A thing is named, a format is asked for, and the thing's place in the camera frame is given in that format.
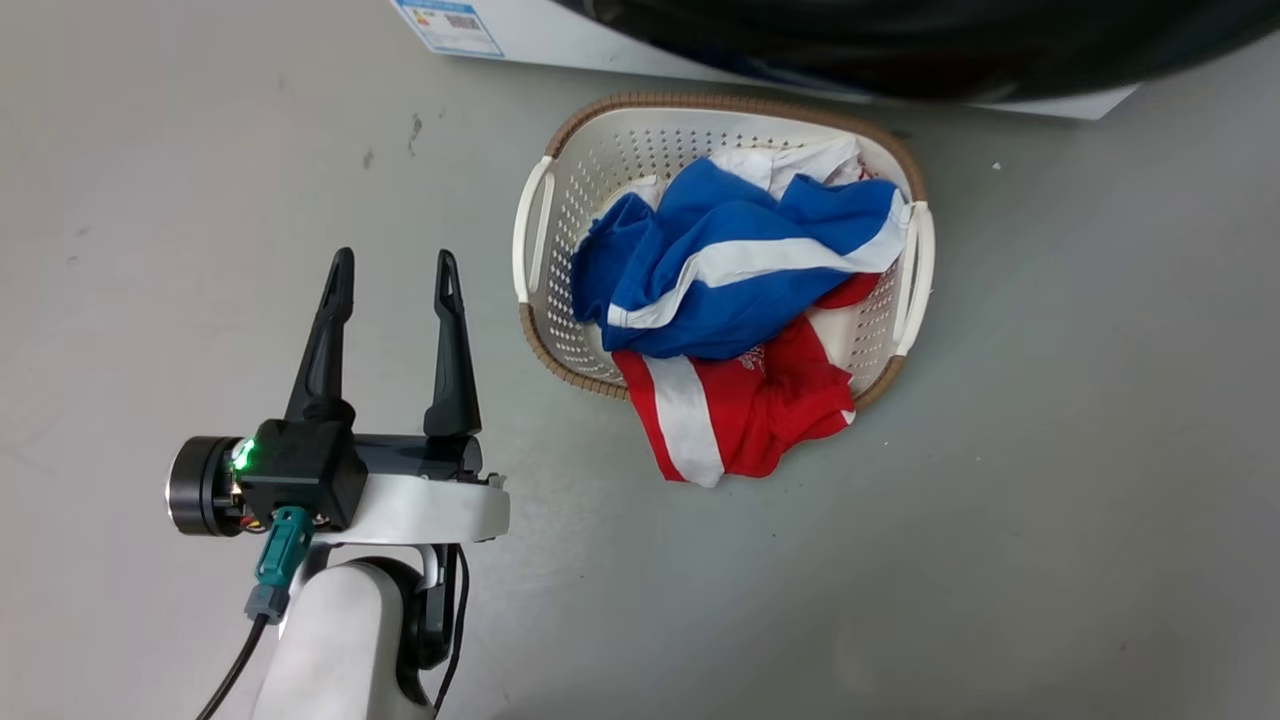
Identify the white washing machine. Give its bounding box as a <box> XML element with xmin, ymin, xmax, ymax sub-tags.
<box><xmin>390</xmin><ymin>0</ymin><xmax>1142</xmax><ymax>122</ymax></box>

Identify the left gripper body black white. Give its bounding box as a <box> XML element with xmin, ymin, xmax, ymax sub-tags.
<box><xmin>166</xmin><ymin>433</ymin><xmax>512</xmax><ymax>547</ymax></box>

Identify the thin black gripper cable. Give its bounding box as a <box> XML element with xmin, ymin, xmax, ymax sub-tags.
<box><xmin>431</xmin><ymin>544</ymin><xmax>471</xmax><ymax>717</ymax></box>

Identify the white perforated laundry basket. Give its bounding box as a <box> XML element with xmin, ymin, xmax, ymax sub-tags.
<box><xmin>512</xmin><ymin>92</ymin><xmax>937</xmax><ymax>412</ymax></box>

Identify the thin black camera cable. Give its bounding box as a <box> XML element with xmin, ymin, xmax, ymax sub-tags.
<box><xmin>195</xmin><ymin>614</ymin><xmax>271</xmax><ymax>720</ymax></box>

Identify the teal cable connector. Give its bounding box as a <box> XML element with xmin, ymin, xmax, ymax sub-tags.
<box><xmin>245</xmin><ymin>506</ymin><xmax>316</xmax><ymax>625</ymax></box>

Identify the black washing machine door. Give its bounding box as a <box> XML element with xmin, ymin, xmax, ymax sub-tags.
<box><xmin>550</xmin><ymin>0</ymin><xmax>1280</xmax><ymax>103</ymax></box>

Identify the red garment with white stripe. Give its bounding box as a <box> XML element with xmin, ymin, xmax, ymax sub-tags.
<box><xmin>611</xmin><ymin>272</ymin><xmax>883</xmax><ymax>489</ymax></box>

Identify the blue garment with white stripe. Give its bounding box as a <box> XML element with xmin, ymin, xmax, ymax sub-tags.
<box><xmin>570</xmin><ymin>157</ymin><xmax>912</xmax><ymax>362</ymax></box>

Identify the blue white energy label sticker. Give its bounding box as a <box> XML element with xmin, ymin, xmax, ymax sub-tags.
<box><xmin>392</xmin><ymin>0</ymin><xmax>506</xmax><ymax>59</ymax></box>

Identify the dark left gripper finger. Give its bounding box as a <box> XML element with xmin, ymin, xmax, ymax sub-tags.
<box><xmin>423</xmin><ymin>250</ymin><xmax>483</xmax><ymax>439</ymax></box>
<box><xmin>284</xmin><ymin>247</ymin><xmax>357</xmax><ymax>427</ymax></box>

